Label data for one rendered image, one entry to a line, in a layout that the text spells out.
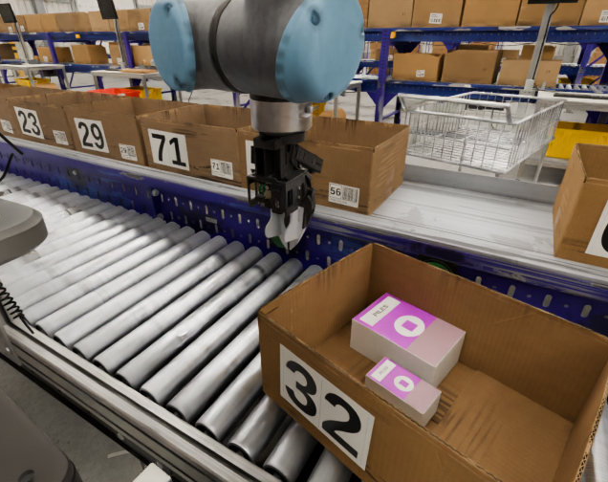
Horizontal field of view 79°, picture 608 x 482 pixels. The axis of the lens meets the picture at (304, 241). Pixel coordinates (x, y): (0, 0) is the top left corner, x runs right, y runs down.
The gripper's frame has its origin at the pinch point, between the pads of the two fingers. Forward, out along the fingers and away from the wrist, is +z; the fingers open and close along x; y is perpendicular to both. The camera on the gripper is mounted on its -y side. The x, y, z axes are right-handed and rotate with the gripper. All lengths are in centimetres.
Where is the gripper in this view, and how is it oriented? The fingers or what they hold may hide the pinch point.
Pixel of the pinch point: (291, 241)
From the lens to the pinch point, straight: 67.2
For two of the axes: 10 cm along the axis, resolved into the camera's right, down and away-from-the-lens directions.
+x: 8.8, 2.3, -4.2
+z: 0.0, 8.8, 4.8
